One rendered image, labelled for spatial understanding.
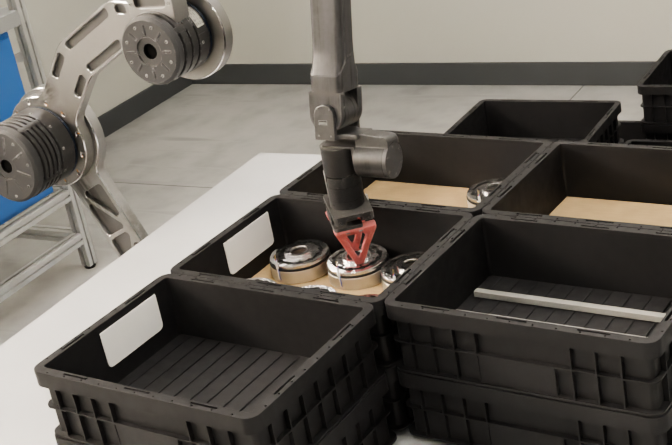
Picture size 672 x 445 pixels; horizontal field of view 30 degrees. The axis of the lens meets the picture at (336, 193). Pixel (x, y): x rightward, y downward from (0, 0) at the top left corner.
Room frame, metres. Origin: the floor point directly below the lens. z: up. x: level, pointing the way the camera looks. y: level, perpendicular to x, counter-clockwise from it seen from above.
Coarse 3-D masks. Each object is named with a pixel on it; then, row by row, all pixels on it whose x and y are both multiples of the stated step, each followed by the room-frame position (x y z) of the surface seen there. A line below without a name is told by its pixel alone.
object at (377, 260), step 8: (344, 248) 1.90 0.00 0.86; (376, 248) 1.88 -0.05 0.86; (384, 248) 1.87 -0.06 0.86; (336, 256) 1.88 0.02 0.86; (376, 256) 1.85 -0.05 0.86; (384, 256) 1.84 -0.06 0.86; (328, 264) 1.85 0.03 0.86; (344, 264) 1.84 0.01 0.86; (360, 264) 1.83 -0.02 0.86; (368, 264) 1.82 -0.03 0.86; (376, 264) 1.82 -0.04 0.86; (336, 272) 1.82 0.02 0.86; (344, 272) 1.81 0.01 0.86; (352, 272) 1.81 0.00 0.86; (360, 272) 1.81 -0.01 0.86; (368, 272) 1.81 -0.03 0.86
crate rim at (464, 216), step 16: (256, 208) 1.98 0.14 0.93; (384, 208) 1.88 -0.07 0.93; (400, 208) 1.87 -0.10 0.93; (416, 208) 1.85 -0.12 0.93; (240, 224) 1.93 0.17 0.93; (464, 224) 1.76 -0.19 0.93; (192, 256) 1.84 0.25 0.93; (176, 272) 1.79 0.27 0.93; (192, 272) 1.78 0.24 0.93; (288, 288) 1.66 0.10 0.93; (304, 288) 1.65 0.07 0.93; (384, 304) 1.57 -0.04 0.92
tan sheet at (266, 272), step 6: (264, 270) 1.94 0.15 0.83; (270, 270) 1.94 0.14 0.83; (258, 276) 1.93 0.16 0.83; (264, 276) 1.92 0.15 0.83; (270, 276) 1.92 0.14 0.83; (324, 276) 1.88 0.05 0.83; (276, 282) 1.89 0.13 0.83; (306, 282) 1.87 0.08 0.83; (312, 282) 1.86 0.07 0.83; (318, 282) 1.86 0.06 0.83; (324, 282) 1.86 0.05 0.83; (336, 288) 1.83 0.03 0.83; (366, 288) 1.80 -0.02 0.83; (372, 288) 1.80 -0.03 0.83; (378, 288) 1.80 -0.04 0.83; (354, 294) 1.79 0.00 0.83; (360, 294) 1.79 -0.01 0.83
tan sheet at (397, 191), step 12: (372, 192) 2.19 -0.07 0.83; (384, 192) 2.18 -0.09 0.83; (396, 192) 2.17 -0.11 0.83; (408, 192) 2.16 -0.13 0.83; (420, 192) 2.15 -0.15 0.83; (432, 192) 2.14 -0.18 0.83; (444, 192) 2.13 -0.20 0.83; (456, 192) 2.12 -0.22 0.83; (444, 204) 2.07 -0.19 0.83; (456, 204) 2.06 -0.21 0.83
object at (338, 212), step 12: (336, 180) 1.83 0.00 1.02; (348, 180) 1.82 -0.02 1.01; (360, 180) 1.84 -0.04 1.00; (336, 192) 1.83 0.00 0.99; (348, 192) 1.82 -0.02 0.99; (360, 192) 1.84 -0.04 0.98; (336, 204) 1.83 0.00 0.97; (348, 204) 1.82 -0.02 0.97; (360, 204) 1.83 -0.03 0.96; (336, 216) 1.81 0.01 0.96; (348, 216) 1.80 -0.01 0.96; (360, 216) 1.80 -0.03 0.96; (372, 216) 1.81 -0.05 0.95
